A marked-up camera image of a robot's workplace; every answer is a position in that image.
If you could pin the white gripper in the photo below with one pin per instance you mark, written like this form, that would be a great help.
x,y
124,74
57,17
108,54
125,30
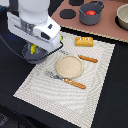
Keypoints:
x,y
45,36

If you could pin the orange toy bread loaf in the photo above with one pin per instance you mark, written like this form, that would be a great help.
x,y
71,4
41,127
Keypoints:
x,y
84,41

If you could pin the red toy tomato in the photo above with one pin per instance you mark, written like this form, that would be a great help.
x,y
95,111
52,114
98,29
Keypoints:
x,y
90,12

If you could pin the yellow toy cheese wedge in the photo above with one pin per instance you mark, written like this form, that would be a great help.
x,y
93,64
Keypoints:
x,y
33,48

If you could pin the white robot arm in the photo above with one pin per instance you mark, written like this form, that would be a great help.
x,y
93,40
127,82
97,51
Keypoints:
x,y
34,24

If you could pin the small grey frying pan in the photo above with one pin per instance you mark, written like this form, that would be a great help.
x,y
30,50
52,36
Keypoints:
x,y
35,58

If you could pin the pink toy stove top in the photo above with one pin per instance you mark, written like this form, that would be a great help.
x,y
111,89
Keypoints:
x,y
106,27

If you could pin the round wooden plate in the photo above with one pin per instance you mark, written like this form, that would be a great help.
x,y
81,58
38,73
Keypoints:
x,y
69,66

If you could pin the grey toy cooking pot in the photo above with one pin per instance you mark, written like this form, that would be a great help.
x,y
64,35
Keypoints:
x,y
96,6

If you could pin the white woven placemat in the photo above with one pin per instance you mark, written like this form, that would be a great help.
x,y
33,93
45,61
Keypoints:
x,y
63,100

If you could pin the cream bowl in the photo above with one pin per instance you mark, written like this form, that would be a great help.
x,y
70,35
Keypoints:
x,y
122,14

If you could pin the wooden handled toy knife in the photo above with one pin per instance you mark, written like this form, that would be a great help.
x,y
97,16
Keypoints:
x,y
81,56

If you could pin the wooden handled toy fork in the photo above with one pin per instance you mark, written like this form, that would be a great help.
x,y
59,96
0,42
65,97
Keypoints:
x,y
71,82

